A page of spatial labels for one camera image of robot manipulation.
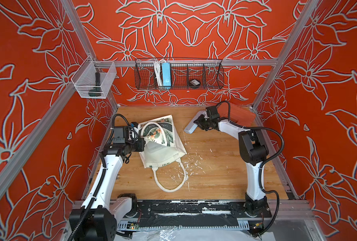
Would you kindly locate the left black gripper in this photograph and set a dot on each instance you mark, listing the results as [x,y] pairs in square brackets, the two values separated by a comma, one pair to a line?
[140,141]

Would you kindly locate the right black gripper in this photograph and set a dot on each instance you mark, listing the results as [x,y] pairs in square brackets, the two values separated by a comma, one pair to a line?
[201,122]

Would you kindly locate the white printed canvas tote bag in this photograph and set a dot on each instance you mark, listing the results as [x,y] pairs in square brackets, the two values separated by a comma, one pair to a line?
[163,147]

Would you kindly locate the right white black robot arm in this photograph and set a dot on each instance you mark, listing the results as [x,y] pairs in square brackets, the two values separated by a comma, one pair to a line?
[254,152]

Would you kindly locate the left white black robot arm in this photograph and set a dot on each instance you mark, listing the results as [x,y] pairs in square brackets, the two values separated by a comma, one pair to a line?
[95,220]

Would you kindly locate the orange plastic tool case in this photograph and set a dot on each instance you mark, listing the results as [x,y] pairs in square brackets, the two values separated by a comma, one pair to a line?
[238,114]

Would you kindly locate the light blue power bank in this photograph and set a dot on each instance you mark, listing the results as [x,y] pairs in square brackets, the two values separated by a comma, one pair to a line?
[166,76]

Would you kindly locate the dark green flashlight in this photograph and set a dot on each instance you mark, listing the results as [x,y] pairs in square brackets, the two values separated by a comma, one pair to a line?
[96,90]

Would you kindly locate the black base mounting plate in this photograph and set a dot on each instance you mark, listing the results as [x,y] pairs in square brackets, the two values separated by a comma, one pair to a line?
[192,214]

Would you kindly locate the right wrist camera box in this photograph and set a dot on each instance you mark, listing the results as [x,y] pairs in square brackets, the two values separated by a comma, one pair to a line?
[212,112]

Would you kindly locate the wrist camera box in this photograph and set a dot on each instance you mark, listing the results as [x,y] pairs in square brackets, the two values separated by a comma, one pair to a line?
[124,134]
[212,112]

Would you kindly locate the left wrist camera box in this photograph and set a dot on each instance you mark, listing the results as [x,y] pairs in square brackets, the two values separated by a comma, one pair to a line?
[124,134]

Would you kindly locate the black wire wall basket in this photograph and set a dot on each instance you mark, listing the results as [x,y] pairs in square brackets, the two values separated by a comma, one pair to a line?
[148,73]

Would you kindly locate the clear plastic wall bin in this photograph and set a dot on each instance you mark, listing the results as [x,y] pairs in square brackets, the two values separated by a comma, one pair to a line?
[84,78]

